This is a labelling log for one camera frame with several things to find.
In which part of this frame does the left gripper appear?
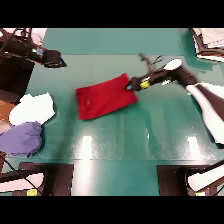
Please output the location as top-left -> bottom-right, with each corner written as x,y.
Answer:
42,49 -> 68,69

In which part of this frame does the heap of clothes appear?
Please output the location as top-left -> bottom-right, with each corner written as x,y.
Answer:
190,27 -> 224,64

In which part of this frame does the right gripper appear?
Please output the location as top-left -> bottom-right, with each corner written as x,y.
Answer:
125,75 -> 152,93

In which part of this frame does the white garment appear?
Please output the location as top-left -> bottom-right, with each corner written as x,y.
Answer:
8,92 -> 56,127

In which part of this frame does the red T-shirt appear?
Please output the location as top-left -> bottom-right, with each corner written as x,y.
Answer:
75,72 -> 139,121

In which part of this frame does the black cable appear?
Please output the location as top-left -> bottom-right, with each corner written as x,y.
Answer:
0,153 -> 45,196

